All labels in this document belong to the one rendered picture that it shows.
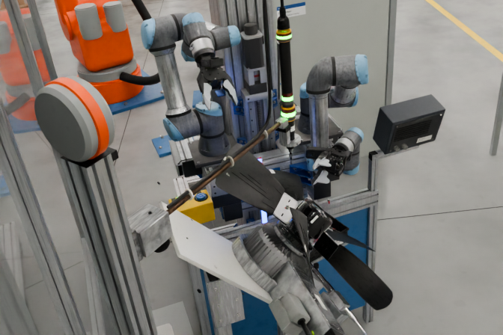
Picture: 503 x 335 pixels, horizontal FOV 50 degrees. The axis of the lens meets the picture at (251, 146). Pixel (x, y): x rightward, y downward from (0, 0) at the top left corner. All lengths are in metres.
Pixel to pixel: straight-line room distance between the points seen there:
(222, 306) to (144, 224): 0.60
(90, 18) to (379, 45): 2.69
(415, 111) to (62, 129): 1.65
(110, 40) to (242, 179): 3.91
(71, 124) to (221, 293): 0.89
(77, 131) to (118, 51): 4.53
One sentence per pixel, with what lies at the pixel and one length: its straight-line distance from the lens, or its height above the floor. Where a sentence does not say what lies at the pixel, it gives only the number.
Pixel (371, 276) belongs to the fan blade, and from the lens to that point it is 1.70.
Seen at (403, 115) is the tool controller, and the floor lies 1.23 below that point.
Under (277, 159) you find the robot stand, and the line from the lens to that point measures 2.56.
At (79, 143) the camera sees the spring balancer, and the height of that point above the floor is 1.86.
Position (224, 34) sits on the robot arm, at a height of 1.68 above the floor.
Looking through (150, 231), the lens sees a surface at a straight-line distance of 1.23.
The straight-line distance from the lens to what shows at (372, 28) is 3.90.
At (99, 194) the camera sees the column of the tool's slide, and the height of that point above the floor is 1.73.
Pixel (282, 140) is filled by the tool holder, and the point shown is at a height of 1.47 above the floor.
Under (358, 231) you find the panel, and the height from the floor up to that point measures 0.64.
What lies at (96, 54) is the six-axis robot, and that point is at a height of 0.57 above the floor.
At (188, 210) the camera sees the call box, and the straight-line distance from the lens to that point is 2.10.
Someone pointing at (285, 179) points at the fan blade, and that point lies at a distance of 1.99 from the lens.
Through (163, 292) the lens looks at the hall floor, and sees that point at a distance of 3.33.
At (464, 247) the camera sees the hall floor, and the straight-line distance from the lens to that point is 3.58.
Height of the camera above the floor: 2.32
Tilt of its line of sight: 31 degrees down
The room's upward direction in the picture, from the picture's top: 6 degrees counter-clockwise
